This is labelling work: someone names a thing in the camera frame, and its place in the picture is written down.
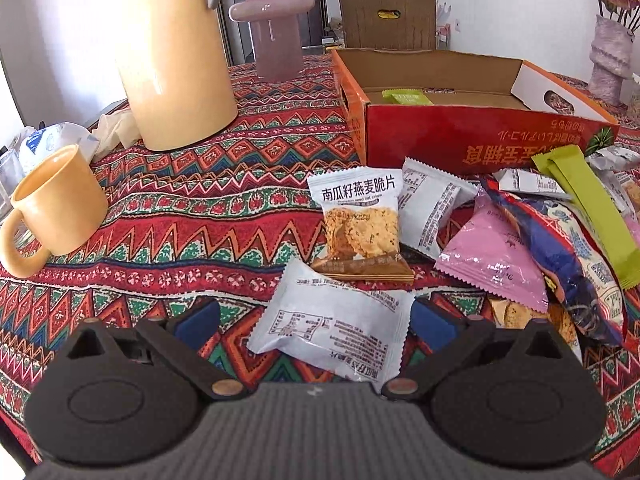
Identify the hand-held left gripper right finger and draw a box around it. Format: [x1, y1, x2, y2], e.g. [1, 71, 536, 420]
[382, 297, 576, 402]

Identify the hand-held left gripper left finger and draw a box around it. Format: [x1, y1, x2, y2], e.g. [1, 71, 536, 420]
[65, 297, 248, 402]

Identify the pink snack packet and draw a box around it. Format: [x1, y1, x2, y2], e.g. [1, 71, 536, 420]
[434, 190, 550, 313]

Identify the oat crisps packet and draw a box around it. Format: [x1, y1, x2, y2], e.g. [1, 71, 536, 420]
[490, 297, 581, 356]
[307, 165, 416, 283]

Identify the red cardboard box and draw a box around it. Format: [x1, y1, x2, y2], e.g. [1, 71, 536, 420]
[330, 47, 621, 176]

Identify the dark blue snack packet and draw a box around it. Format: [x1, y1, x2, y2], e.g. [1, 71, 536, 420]
[480, 175, 626, 346]

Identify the small white snack packet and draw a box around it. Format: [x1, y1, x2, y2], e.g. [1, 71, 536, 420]
[492, 167, 572, 202]

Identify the cream blue-print snack packet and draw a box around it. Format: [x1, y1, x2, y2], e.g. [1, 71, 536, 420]
[545, 200, 627, 331]

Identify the yellow mug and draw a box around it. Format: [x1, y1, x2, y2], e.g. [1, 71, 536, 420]
[0, 143, 110, 279]

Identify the green stick packet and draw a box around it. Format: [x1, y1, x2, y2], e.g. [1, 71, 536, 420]
[531, 144, 586, 176]
[547, 155, 640, 289]

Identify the crumpled beige plastic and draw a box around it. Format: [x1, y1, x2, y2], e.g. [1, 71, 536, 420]
[90, 109, 146, 158]

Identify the green snack packet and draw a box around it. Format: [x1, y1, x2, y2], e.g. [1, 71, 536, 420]
[382, 89, 434, 106]

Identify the clear glass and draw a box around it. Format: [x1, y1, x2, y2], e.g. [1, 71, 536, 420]
[0, 149, 28, 223]

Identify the white plastic bag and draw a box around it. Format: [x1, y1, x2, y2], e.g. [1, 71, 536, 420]
[17, 121, 101, 166]

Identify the silver snack packet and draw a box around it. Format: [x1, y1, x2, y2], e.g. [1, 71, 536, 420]
[585, 147, 640, 221]

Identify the yellow thermos jug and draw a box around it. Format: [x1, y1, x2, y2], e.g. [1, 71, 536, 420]
[107, 0, 240, 152]

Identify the textured purple vase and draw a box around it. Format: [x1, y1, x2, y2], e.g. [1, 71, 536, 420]
[587, 14, 637, 106]

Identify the dark entrance door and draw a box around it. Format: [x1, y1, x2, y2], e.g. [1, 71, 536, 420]
[290, 0, 327, 50]

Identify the pink ring vase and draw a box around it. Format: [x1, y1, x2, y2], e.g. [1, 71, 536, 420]
[229, 0, 315, 83]

